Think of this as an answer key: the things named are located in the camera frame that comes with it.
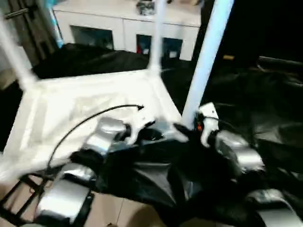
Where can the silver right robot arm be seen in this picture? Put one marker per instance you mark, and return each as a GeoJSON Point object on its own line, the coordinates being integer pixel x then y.
{"type": "Point", "coordinates": [241, 151]}

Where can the black metal bar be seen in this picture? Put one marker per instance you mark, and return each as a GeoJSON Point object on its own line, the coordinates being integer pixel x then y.
{"type": "Point", "coordinates": [281, 62]}

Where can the white jar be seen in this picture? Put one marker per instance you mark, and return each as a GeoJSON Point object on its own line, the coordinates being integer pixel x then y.
{"type": "Point", "coordinates": [145, 50]}

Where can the black backdrop cloth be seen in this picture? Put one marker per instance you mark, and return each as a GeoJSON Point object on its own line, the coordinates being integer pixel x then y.
{"type": "Point", "coordinates": [267, 23]}

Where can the white plastic table leg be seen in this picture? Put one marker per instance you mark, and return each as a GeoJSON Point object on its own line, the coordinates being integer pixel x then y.
{"type": "Point", "coordinates": [14, 59]}
{"type": "Point", "coordinates": [157, 35]}
{"type": "Point", "coordinates": [208, 47]}

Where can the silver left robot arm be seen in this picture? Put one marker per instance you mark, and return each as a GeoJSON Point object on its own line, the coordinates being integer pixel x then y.
{"type": "Point", "coordinates": [106, 132]}

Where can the white glass-door cabinet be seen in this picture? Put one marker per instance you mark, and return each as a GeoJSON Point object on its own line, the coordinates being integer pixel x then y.
{"type": "Point", "coordinates": [99, 19]}

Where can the black metal rack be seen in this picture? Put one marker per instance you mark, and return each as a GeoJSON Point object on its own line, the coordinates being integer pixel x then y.
{"type": "Point", "coordinates": [21, 201]}

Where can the blue and white roll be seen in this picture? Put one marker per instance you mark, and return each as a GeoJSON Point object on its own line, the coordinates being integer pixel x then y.
{"type": "Point", "coordinates": [56, 30]}

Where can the black tripod pole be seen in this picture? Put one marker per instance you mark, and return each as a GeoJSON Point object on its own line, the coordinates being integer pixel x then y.
{"type": "Point", "coordinates": [16, 13]}

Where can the black mat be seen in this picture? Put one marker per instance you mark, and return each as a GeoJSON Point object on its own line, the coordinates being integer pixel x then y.
{"type": "Point", "coordinates": [154, 175]}

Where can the small yellow label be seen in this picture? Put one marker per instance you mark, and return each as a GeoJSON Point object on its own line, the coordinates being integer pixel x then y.
{"type": "Point", "coordinates": [229, 57]}

